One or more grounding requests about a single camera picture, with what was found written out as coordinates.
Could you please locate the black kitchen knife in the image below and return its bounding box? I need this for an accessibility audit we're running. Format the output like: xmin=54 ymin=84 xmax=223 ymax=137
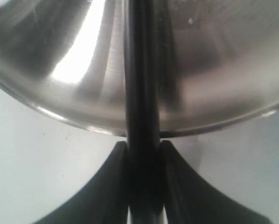
xmin=124 ymin=0 xmax=163 ymax=224

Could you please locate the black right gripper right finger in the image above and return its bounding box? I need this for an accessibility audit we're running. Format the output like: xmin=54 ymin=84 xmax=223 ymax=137
xmin=161 ymin=140 xmax=271 ymax=224

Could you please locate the round stainless steel plate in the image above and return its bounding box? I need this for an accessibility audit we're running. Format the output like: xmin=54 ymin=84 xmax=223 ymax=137
xmin=0 ymin=0 xmax=279 ymax=138

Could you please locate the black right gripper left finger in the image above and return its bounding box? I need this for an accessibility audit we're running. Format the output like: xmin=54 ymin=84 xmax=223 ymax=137
xmin=38 ymin=141 xmax=128 ymax=224

